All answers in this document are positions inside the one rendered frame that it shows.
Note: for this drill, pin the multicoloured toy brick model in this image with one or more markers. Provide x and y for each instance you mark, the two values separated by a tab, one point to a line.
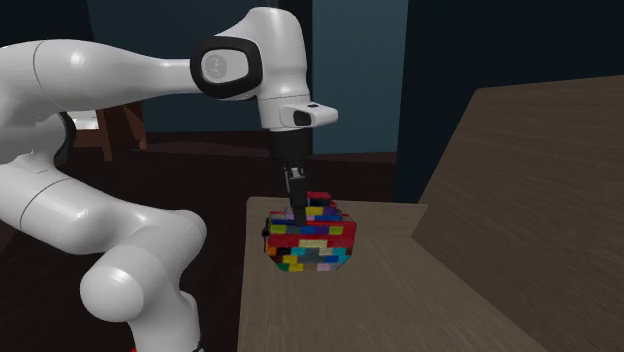
312	241

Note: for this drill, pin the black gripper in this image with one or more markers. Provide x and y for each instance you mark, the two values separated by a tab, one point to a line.
291	144

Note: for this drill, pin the brown sofa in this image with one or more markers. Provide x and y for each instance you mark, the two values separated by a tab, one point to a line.
512	204

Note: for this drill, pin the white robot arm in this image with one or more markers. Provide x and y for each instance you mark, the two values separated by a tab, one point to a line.
97	78

